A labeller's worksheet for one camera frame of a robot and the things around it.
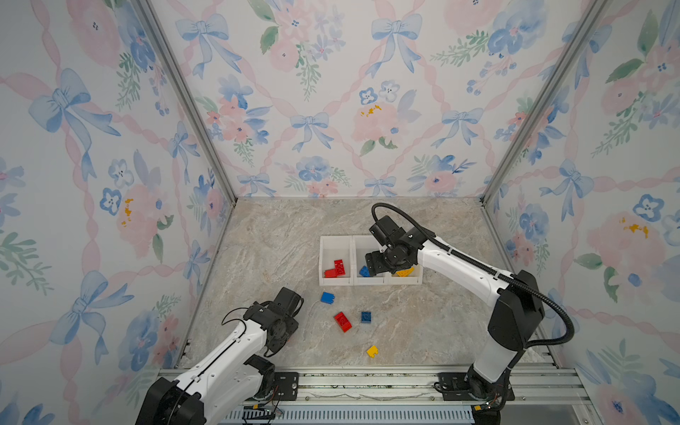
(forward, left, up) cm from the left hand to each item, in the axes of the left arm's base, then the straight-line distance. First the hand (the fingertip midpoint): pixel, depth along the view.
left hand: (292, 328), depth 84 cm
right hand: (+16, -28, +12) cm, 35 cm away
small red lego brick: (+19, -12, +2) cm, 22 cm away
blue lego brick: (+11, -11, -1) cm, 15 cm away
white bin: (+31, -13, 0) cm, 34 cm away
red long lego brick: (+22, -15, +2) cm, 26 cm away
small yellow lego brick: (-7, -25, 0) cm, 26 cm away
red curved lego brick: (+2, -16, 0) cm, 16 cm away
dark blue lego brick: (+3, -24, +1) cm, 24 cm away
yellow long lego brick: (+19, -39, +2) cm, 43 cm away
